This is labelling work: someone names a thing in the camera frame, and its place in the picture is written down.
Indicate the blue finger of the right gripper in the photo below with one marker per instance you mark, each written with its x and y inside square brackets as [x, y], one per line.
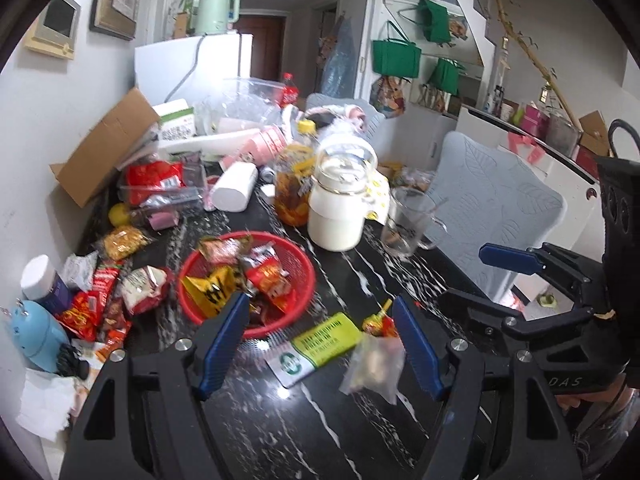
[511, 259]

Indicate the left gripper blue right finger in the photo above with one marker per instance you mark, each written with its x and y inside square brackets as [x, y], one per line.
[424, 340]

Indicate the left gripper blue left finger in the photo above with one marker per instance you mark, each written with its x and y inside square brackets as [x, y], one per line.
[216, 342]

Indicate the yellow black snack packet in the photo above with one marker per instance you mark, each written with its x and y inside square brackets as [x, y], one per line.
[210, 294]

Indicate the clear plastic nut bag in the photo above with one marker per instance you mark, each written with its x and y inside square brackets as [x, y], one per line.
[376, 365]

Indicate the red wedding candy packet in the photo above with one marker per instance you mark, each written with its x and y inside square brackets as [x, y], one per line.
[269, 277]

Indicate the person's right hand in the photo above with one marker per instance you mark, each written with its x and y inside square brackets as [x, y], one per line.
[616, 396]

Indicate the small red gold candy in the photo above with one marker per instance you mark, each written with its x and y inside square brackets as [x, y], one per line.
[381, 324]

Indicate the light blue chair back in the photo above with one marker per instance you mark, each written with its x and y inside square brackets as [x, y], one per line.
[488, 196]

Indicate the green self-discipline packet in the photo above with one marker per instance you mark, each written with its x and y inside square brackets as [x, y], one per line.
[299, 357]

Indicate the red plastic basket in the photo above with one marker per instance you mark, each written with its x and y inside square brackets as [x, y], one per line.
[234, 249]

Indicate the clear glass mug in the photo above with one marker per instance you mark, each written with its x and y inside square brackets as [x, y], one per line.
[411, 223]

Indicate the white cylinder container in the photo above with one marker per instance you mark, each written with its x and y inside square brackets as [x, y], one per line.
[232, 191]

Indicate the red snack packets pile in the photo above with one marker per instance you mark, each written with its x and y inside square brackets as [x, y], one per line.
[99, 315]

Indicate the gold nut snack packet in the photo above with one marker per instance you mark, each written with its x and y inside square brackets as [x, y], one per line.
[122, 242]

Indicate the white cream jar pot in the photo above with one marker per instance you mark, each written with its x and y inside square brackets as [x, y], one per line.
[338, 200]

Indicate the yellow lemon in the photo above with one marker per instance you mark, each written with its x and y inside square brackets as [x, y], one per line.
[120, 215]

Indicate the pickle jar yellow lid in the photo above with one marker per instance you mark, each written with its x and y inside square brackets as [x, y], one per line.
[294, 168]

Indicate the silver white snack packet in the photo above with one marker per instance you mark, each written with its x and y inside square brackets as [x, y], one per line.
[78, 271]

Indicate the red bag in container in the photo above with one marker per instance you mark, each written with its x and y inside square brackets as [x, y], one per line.
[144, 180]

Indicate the green tote bag right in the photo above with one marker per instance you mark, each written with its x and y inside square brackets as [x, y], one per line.
[446, 75]

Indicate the green tote bag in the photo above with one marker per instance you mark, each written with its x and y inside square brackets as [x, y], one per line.
[446, 75]
[432, 20]
[396, 55]

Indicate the light blue toy figure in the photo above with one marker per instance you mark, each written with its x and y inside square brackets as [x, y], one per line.
[37, 333]

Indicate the white cap blue bottle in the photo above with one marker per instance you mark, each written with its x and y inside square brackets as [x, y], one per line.
[40, 282]

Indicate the brown cardboard box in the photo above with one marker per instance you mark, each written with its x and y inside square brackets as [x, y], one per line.
[93, 163]

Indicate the red cola bottle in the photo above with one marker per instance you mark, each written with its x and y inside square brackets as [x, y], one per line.
[290, 92]

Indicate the green tote bag left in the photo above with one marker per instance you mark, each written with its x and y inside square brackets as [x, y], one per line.
[396, 55]

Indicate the green tote bag upper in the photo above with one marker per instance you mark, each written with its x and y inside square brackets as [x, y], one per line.
[432, 20]

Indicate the white refrigerator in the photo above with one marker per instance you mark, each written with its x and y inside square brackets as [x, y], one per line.
[191, 68]

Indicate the green electric kettle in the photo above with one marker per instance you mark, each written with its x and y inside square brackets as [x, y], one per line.
[213, 17]

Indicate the wall intercom panel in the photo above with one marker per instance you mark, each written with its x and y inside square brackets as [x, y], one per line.
[54, 32]

